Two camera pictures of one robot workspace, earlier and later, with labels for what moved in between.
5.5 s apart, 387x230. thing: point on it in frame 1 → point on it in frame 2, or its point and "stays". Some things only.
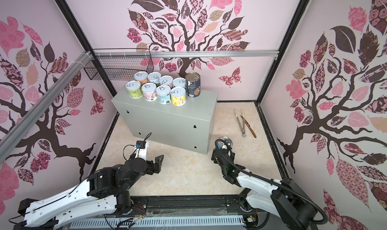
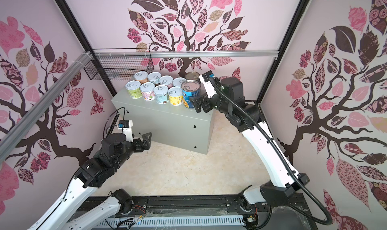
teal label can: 180,82 stays
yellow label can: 178,96 stays
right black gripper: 214,155 → 206,102
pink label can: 167,80 stays
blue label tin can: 223,142 → 191,89
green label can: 134,90 stays
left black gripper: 157,165 → 140,148
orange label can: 141,76 stays
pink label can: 149,92 stays
